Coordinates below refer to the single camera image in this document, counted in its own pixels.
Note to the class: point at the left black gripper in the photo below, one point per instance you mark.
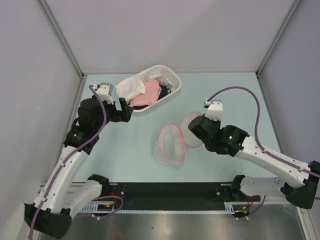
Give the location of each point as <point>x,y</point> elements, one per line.
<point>123,115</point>

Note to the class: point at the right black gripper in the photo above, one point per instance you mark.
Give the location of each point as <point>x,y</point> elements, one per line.
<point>217,122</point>

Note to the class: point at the white bra from bag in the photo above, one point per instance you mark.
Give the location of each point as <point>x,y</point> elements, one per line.
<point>130,88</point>

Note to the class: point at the pink bra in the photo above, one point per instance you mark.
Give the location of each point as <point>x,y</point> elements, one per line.
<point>150,97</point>

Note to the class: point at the pink mesh laundry bag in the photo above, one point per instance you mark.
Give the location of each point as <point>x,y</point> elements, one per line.
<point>169,149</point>

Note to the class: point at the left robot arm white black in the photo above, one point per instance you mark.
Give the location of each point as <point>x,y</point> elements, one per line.
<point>52,212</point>

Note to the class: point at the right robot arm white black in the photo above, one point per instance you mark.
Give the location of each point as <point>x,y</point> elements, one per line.
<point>294,180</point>

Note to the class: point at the dark blue bra in basket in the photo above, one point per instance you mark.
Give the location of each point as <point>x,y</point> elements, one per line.
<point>164,92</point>

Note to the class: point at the white bra in basket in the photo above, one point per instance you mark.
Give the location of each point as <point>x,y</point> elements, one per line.
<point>162,80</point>

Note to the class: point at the white plastic perforated basket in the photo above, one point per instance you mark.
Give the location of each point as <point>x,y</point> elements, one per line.
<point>167,72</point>

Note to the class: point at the white object bottom left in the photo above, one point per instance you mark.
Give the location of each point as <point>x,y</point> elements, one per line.
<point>16,228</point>

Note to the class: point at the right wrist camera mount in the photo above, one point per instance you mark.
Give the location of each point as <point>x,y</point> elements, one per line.
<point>214,110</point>

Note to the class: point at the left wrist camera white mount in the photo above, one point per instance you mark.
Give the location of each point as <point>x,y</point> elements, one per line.
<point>104,91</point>

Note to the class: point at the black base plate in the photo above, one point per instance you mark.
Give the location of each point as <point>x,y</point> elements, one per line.
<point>176,196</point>

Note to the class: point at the white cable duct strip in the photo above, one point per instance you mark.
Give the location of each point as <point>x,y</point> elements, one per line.
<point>227,209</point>

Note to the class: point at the left aluminium corner post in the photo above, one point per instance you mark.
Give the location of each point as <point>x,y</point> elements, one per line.
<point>60,36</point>

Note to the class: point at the aluminium corner post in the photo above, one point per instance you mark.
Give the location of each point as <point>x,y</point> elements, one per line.
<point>278,36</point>
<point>60,36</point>

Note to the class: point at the right aluminium corner post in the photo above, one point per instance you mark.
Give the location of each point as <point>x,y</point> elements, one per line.
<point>278,36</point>

